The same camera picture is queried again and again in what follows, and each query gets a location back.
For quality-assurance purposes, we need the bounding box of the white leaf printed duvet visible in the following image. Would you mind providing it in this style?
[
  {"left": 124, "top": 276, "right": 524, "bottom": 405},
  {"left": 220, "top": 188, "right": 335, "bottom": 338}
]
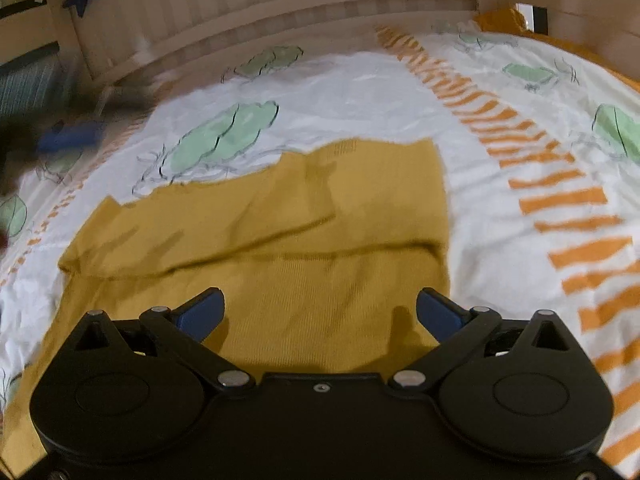
[{"left": 0, "top": 20, "right": 640, "bottom": 480}]

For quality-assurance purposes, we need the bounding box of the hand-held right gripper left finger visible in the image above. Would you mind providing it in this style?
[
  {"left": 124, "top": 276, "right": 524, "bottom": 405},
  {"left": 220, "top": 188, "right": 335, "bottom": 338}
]
[{"left": 65, "top": 287, "right": 256, "bottom": 398}]

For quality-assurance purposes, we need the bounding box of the mustard yellow knit sweater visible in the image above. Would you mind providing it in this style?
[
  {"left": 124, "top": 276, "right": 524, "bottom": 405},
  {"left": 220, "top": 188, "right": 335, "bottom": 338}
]
[{"left": 2, "top": 139, "right": 453, "bottom": 476}]

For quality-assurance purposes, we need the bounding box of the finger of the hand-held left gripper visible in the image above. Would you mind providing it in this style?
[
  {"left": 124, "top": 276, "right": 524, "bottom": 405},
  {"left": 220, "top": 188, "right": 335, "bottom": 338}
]
[
  {"left": 35, "top": 120, "right": 106, "bottom": 156},
  {"left": 94, "top": 84, "right": 153, "bottom": 117}
]

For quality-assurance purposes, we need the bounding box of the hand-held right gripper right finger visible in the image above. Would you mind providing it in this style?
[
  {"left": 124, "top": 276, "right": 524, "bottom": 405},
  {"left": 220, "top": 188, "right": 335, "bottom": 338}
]
[{"left": 389, "top": 288, "right": 577, "bottom": 396}]

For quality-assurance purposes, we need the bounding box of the light wooden shelf unit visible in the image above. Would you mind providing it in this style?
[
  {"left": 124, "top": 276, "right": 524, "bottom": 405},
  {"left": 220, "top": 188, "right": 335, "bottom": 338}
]
[{"left": 0, "top": 0, "right": 83, "bottom": 126}]

